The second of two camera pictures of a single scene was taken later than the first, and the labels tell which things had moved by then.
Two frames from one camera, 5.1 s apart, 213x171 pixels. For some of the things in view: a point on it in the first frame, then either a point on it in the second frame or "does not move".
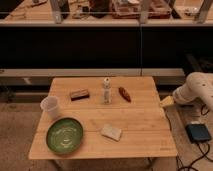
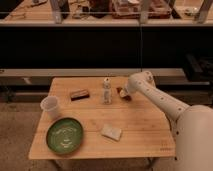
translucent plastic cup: (50, 108) does not move
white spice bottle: (107, 95) does not move
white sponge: (111, 132) does not move
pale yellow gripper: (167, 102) to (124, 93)
